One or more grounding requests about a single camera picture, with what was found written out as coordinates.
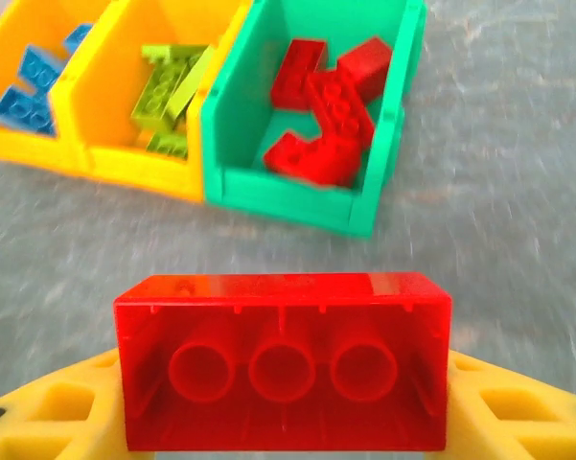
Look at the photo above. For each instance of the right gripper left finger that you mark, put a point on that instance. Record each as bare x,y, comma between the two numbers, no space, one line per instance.
52,421

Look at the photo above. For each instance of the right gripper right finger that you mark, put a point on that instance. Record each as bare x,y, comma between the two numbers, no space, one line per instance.
522,421

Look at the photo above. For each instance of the red lego brick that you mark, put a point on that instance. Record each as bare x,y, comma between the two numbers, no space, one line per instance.
311,160
340,110
283,383
369,62
294,67

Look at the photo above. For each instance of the lime green lego brick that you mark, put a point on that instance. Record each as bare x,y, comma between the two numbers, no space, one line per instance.
191,81
158,91
170,146

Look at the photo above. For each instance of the yellow plastic bin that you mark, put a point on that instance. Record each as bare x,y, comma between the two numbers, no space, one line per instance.
110,96
24,148

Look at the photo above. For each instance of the blue lego brick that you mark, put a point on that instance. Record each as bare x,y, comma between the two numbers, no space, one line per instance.
79,38
38,72
21,112

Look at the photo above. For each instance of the green plastic bin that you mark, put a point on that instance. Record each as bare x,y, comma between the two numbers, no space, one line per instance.
287,201

